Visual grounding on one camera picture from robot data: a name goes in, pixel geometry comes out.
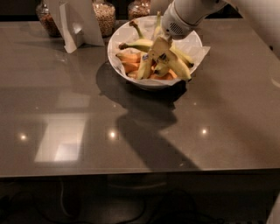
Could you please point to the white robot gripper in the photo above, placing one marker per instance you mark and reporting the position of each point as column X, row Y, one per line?
column 174, row 23

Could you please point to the long yellow banana front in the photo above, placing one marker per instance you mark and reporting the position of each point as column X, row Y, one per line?
column 176, row 64

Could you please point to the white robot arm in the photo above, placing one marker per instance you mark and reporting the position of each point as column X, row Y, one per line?
column 262, row 15

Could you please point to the yellow banana rear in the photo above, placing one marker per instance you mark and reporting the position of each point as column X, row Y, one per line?
column 158, row 31

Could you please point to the white ceramic bowl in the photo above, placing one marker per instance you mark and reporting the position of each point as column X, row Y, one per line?
column 145, row 27

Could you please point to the small yellow banana middle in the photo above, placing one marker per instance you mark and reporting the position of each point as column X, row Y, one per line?
column 161, row 69

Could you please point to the short yellow banana left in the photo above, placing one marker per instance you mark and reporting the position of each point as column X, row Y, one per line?
column 144, row 69

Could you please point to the white paper card right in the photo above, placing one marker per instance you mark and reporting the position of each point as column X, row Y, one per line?
column 159, row 5

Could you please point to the orange carrot pieces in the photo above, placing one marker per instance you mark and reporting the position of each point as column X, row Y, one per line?
column 131, row 61

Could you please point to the glass jar brown cereal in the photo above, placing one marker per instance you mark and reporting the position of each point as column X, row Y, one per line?
column 139, row 8

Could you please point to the glass jar pale grains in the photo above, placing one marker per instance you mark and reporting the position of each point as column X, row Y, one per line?
column 105, row 13

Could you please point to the glass jar brown nuts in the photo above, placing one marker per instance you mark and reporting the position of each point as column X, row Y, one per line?
column 46, row 19

